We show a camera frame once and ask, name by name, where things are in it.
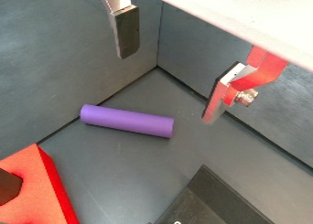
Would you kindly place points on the brown hexagonal peg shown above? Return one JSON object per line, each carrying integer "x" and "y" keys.
{"x": 9, "y": 186}

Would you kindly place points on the purple cylinder peg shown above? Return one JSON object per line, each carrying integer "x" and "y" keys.
{"x": 128, "y": 121}

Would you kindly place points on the black curved cradle stand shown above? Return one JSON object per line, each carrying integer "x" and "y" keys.
{"x": 210, "y": 202}

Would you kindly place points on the silver red gripper right finger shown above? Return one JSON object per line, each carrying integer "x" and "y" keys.
{"x": 236, "y": 83}

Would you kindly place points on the red foam peg board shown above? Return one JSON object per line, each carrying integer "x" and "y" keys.
{"x": 42, "y": 202}

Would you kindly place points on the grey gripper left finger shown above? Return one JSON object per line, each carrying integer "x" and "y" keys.
{"x": 123, "y": 17}

